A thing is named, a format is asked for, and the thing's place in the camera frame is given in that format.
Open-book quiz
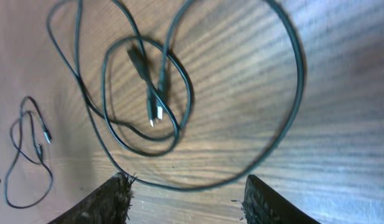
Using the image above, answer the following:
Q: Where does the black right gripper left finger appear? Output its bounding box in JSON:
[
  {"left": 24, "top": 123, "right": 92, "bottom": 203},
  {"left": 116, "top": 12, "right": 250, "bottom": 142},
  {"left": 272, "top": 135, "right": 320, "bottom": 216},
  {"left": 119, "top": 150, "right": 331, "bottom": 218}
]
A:
[{"left": 51, "top": 172, "right": 135, "bottom": 224}]

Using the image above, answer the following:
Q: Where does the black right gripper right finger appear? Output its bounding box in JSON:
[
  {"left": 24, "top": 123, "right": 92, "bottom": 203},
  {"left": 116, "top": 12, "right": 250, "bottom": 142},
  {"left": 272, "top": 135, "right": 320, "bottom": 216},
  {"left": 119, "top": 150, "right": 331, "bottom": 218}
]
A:
[{"left": 232, "top": 174, "right": 319, "bottom": 224}]

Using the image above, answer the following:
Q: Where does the black cable with plugs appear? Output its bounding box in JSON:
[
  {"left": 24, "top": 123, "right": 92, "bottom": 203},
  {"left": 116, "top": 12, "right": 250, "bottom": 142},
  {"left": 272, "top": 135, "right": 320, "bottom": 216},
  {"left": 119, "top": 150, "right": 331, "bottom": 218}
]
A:
[{"left": 4, "top": 95, "right": 54, "bottom": 209}]

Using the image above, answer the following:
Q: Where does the black USB cable bundle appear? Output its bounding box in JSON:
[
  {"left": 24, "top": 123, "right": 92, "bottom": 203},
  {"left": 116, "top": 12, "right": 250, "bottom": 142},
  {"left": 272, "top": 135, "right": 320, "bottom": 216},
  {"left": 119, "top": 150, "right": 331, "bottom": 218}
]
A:
[{"left": 45, "top": 0, "right": 306, "bottom": 192}]

